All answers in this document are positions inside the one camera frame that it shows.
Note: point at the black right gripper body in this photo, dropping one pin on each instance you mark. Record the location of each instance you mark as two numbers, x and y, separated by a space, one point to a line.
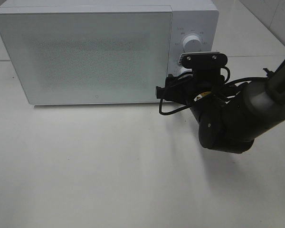
183 91

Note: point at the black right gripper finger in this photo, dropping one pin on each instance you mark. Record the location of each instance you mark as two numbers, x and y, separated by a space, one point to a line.
160 92

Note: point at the white timer knob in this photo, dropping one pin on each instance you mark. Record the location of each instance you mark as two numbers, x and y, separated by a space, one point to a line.
185 71

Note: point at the white microwave door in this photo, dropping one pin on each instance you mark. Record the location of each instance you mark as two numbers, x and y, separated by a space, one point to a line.
88 58

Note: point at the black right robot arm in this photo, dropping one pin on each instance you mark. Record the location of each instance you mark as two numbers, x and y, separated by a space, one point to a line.
231 114

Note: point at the upper white power knob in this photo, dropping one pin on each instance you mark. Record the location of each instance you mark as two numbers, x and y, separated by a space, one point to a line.
191 43

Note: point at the white microwave oven body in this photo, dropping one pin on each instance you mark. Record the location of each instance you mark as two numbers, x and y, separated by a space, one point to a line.
199 17

